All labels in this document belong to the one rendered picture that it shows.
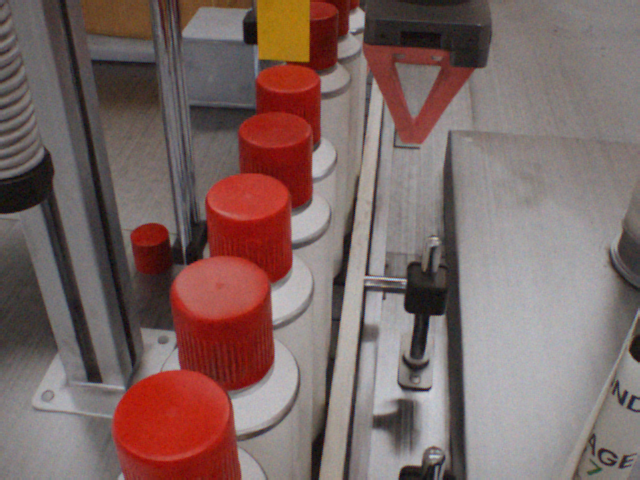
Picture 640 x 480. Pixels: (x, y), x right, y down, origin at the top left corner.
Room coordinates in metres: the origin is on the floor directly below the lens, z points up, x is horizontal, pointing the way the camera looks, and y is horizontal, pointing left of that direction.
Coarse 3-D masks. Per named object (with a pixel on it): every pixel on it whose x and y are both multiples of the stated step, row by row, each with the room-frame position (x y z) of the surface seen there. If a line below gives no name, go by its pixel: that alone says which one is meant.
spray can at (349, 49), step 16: (320, 0) 0.46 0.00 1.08; (336, 0) 0.46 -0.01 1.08; (352, 48) 0.47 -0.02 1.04; (352, 64) 0.46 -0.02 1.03; (352, 80) 0.46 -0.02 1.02; (352, 96) 0.46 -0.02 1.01; (352, 112) 0.46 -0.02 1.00; (352, 128) 0.46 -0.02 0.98; (352, 144) 0.47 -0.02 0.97; (352, 160) 0.47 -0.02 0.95; (352, 176) 0.47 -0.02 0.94; (352, 192) 0.47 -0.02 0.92; (352, 208) 0.47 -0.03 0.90
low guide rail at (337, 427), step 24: (360, 192) 0.48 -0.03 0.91; (360, 216) 0.45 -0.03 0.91; (360, 240) 0.42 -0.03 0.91; (360, 264) 0.39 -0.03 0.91; (360, 288) 0.37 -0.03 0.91; (360, 312) 0.34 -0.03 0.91; (336, 360) 0.30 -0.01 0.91; (336, 384) 0.28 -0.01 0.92; (336, 408) 0.26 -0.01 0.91; (336, 432) 0.25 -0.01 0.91; (336, 456) 0.23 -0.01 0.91
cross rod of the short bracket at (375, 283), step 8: (368, 280) 0.38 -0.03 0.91; (376, 280) 0.38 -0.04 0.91; (384, 280) 0.38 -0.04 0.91; (392, 280) 0.38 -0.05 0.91; (400, 280) 0.38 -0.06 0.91; (368, 288) 0.38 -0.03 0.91; (376, 288) 0.38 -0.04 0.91; (384, 288) 0.38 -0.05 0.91; (392, 288) 0.37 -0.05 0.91; (400, 288) 0.37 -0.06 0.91
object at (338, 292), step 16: (368, 80) 0.76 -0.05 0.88; (368, 96) 0.72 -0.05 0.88; (368, 112) 0.68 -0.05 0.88; (352, 224) 0.49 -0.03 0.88; (368, 240) 0.46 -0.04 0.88; (336, 288) 0.40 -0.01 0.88; (336, 304) 0.39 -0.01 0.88; (336, 320) 0.37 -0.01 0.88; (336, 336) 0.35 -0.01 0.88; (352, 400) 0.30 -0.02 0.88; (320, 448) 0.26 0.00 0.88; (320, 464) 0.25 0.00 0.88
